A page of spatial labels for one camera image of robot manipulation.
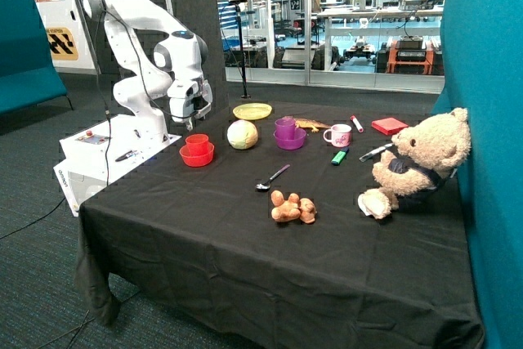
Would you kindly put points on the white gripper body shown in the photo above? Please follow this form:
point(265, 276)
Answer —
point(189, 98)

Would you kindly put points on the red plastic cup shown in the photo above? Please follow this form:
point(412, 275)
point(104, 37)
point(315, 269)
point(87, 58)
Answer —
point(197, 144)

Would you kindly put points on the purple plastic cup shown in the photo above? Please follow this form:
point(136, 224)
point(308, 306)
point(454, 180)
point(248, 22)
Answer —
point(285, 128)

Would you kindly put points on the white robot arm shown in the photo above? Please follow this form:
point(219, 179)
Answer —
point(166, 59)

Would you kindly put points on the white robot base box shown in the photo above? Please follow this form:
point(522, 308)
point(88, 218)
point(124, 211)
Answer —
point(89, 165)

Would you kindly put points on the red plastic bowl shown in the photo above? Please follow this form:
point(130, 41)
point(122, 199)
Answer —
point(197, 160)

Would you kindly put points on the toy cabbage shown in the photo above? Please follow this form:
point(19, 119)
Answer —
point(242, 134)

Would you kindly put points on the yellow-green plastic plate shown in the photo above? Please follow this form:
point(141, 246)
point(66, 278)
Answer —
point(252, 111)

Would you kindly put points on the black pen on base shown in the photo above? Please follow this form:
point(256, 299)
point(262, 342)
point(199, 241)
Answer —
point(127, 155)

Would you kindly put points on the metal spoon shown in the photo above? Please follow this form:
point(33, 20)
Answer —
point(267, 184)

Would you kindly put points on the toy lizard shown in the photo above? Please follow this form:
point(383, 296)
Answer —
point(311, 124)

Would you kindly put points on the purple plastic bowl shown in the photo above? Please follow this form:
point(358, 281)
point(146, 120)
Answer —
point(294, 143)

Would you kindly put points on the black microphone stand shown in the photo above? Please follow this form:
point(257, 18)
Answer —
point(236, 4)

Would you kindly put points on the black tablecloth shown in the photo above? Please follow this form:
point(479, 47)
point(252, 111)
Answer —
point(203, 239)

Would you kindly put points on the small brown plush toy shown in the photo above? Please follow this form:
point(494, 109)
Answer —
point(292, 208)

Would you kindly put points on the yellow black sign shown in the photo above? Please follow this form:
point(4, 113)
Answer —
point(62, 44)

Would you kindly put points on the pink white mug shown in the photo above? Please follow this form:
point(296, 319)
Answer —
point(339, 135)

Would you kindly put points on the green highlighter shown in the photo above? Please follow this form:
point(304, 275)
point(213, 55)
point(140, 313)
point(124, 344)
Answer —
point(339, 156)

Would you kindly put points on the red whiteboard marker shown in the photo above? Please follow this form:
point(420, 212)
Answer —
point(357, 124)

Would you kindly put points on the teal sofa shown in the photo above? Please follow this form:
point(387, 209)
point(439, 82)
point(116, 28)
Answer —
point(28, 76)

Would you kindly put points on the metal knife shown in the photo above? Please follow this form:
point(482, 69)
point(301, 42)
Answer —
point(375, 151)

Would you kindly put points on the red box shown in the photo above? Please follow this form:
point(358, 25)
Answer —
point(388, 126)

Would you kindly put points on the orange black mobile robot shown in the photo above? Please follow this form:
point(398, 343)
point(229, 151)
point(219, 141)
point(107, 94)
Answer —
point(414, 55)

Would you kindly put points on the large beige teddy bear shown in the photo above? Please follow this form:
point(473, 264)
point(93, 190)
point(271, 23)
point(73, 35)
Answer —
point(428, 154)

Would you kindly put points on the teal partition panel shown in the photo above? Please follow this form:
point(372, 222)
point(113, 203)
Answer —
point(482, 54)

